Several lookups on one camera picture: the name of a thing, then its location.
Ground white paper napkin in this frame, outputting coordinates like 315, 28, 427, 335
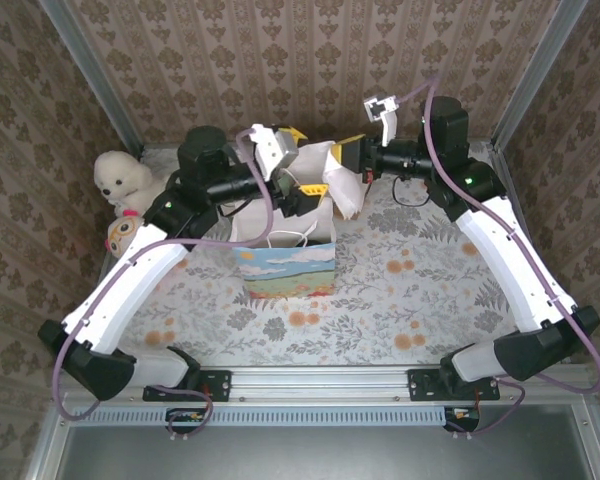
299, 142, 366, 221

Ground white landscape print paper bag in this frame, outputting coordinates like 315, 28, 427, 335
229, 197, 339, 301

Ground white plush dog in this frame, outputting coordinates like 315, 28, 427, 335
93, 150, 174, 214

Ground small plush with glasses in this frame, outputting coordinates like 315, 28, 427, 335
104, 209, 149, 259

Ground floral patterned table cover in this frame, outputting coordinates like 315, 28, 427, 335
89, 142, 556, 369

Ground small electronics board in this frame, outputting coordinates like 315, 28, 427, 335
165, 407, 207, 435
443, 405, 481, 434

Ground grey metal panel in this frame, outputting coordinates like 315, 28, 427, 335
24, 402, 600, 480

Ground thin black cable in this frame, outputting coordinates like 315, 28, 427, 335
390, 173, 431, 207

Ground aluminium frame post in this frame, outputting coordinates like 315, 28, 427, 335
39, 0, 146, 156
489, 0, 591, 151

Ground aluminium front rail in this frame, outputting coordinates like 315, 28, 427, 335
54, 364, 594, 404

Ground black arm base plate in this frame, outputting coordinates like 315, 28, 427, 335
407, 367, 501, 402
143, 367, 231, 402

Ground white slotted cable duct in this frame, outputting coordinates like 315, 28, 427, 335
72, 405, 449, 429

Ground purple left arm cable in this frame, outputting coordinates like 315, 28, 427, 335
52, 127, 276, 444

